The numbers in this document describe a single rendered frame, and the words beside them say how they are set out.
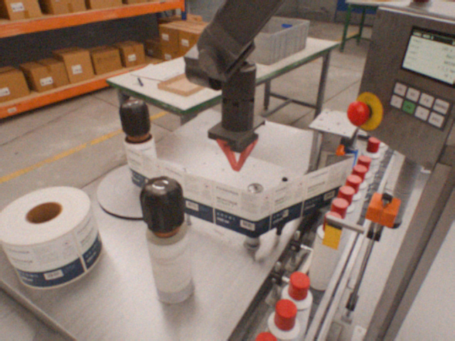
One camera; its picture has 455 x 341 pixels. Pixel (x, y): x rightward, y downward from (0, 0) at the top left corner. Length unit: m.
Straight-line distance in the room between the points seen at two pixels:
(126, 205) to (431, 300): 0.84
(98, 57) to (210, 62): 4.09
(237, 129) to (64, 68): 3.85
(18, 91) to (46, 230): 3.44
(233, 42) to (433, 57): 0.24
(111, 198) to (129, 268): 0.28
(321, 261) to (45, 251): 0.59
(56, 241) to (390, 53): 0.71
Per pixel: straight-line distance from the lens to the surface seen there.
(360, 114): 0.55
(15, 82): 4.19
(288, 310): 0.56
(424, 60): 0.50
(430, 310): 0.97
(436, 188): 0.53
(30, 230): 0.86
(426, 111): 0.51
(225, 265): 0.87
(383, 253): 1.05
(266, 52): 2.56
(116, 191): 1.12
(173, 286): 0.77
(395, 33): 0.53
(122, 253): 0.93
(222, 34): 0.46
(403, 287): 0.67
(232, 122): 0.57
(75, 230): 0.83
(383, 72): 0.55
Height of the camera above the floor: 1.54
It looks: 34 degrees down
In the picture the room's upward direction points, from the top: straight up
